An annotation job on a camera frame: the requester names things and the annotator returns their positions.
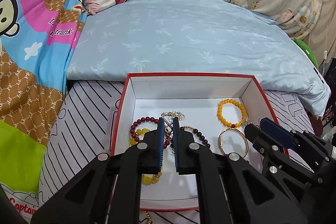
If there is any yellow crystal bead bracelet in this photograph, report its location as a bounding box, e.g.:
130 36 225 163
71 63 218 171
129 128 164 185

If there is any light blue blanket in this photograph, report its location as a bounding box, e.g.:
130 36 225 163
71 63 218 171
67 0 331 116

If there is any orange bead bracelet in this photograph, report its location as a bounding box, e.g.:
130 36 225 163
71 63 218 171
216 98 248 128

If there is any white cable with switch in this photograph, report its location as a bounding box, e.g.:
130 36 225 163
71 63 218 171
321 29 329 75

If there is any small silver chain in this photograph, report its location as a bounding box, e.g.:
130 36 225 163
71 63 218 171
160 111 186 125

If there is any dark red bead bracelet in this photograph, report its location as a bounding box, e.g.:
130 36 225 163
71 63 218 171
129 116 172 150

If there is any green object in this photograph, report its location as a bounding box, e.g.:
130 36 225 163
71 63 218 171
293 38 319 69

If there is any silver chain necklace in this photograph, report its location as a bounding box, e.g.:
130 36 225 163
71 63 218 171
240 117 261 130

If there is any thin gold bangle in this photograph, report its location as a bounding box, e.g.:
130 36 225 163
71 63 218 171
218 128 249 158

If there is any colourful monkey cartoon quilt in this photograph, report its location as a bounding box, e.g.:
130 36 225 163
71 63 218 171
1 0 87 223

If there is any red cardboard box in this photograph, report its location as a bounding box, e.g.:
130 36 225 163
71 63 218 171
111 73 276 211

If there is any gold chain bracelet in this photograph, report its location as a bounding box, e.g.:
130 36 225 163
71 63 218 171
141 210 153 224

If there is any grey striped bed sheet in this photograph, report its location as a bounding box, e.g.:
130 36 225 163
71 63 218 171
39 80 313 223

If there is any dark brown gold bead bracelet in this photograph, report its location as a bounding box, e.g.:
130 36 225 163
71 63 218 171
170 125 211 155

